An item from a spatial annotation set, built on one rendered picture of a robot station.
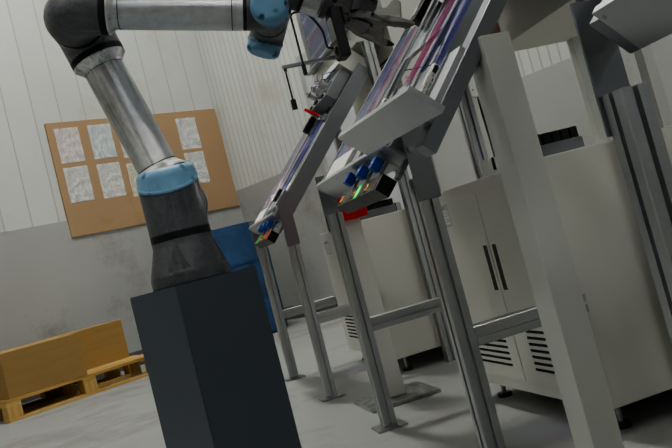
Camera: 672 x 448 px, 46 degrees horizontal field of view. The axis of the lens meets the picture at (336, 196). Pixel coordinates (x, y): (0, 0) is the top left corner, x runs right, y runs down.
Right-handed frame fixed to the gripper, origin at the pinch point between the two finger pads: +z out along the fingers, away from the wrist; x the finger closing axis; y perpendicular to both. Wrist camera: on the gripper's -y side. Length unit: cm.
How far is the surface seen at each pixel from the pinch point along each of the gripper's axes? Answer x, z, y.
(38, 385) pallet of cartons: 383, -86, -138
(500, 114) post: -39.9, 10.0, -24.8
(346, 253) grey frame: 61, 13, -43
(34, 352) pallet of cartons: 384, -94, -118
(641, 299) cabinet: -10, 63, -45
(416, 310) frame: 61, 38, -54
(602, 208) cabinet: -10, 50, -27
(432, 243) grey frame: -13.9, 12.0, -45.7
